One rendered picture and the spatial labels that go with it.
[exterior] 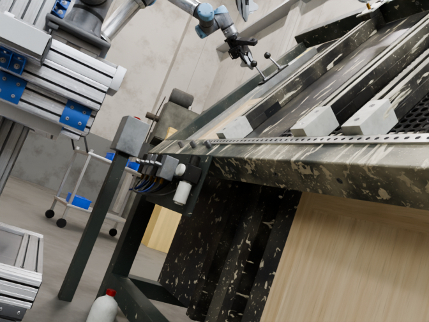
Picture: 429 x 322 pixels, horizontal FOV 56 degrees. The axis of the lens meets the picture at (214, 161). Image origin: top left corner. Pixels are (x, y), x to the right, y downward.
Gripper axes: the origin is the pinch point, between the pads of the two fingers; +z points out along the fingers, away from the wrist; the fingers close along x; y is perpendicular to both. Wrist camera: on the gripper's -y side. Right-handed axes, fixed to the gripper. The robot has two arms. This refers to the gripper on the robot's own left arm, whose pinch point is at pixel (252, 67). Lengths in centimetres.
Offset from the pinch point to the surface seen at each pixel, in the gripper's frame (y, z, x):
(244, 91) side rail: 15.8, 11.8, -4.1
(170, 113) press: 489, 90, -353
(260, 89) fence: -4.6, 10.5, 9.8
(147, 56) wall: 682, -25, -552
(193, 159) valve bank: -21, 6, 87
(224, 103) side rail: 21.3, 10.7, 10.7
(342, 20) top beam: -36, 4, -43
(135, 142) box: 35, -2, 66
